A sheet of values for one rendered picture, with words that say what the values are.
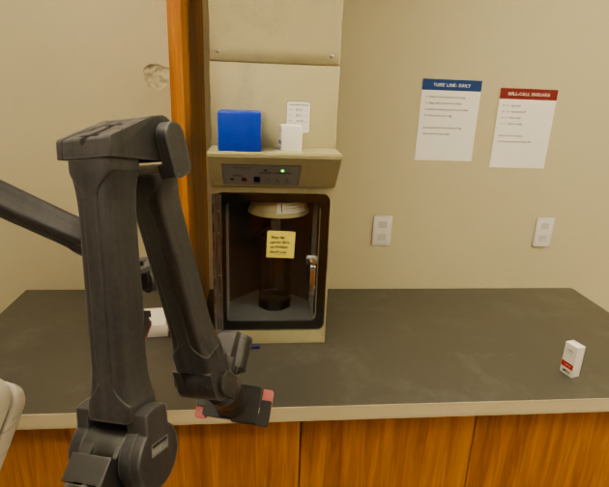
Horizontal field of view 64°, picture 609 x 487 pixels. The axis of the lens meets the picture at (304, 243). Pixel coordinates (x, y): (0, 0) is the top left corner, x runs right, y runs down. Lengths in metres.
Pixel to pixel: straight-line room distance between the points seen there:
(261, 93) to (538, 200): 1.19
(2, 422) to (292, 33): 1.00
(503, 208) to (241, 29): 1.18
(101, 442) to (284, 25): 0.98
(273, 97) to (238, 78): 0.09
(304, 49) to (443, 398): 0.92
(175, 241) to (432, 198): 1.32
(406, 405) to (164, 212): 0.82
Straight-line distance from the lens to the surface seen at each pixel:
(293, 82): 1.28
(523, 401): 1.39
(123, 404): 0.62
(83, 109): 1.80
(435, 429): 1.38
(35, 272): 1.99
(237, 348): 0.87
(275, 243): 1.33
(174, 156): 0.64
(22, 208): 1.02
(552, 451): 1.58
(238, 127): 1.17
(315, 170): 1.22
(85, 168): 0.60
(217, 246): 1.34
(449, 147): 1.85
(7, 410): 0.68
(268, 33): 1.28
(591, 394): 1.50
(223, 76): 1.28
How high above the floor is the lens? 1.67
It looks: 18 degrees down
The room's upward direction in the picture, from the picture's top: 2 degrees clockwise
